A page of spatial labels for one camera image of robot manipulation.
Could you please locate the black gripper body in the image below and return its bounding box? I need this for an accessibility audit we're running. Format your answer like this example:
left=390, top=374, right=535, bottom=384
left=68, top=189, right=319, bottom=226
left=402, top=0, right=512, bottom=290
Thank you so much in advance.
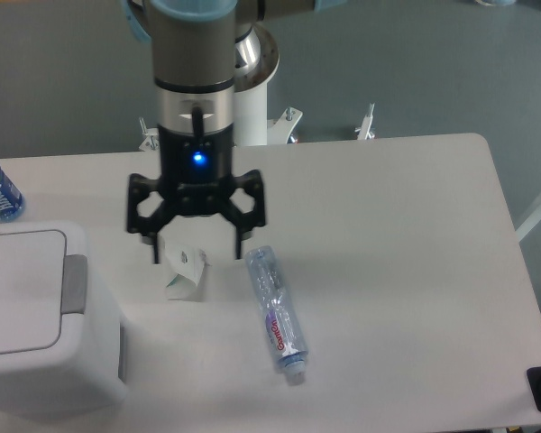
left=158, top=125, right=234, bottom=217

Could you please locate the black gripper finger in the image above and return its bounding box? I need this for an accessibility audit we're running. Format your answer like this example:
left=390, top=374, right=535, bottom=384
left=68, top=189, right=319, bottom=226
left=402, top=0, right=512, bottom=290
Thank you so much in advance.
left=125, top=172, right=178, bottom=265
left=216, top=170, right=266, bottom=260

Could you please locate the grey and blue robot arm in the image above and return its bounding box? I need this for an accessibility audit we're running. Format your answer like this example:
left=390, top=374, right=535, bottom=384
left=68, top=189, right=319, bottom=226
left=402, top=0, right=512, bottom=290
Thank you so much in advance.
left=123, top=1, right=337, bottom=263

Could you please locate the white trash can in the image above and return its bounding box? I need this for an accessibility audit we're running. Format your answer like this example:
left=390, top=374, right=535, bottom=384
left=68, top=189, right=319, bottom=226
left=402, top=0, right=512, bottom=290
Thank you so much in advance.
left=0, top=221, right=127, bottom=417

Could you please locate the crumpled white paper wrapper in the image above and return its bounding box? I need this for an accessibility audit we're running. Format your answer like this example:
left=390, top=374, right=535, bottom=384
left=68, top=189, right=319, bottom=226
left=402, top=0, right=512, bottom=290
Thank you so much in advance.
left=159, top=235, right=209, bottom=302

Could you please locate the clear empty plastic bottle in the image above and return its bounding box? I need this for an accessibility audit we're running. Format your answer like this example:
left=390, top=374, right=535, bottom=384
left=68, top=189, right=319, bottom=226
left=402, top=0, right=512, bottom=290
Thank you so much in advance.
left=244, top=245, right=308, bottom=385

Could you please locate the white robot pedestal with feet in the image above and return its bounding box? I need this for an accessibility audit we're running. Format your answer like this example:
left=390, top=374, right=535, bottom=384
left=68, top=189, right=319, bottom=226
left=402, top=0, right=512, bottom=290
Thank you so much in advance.
left=157, top=24, right=303, bottom=147

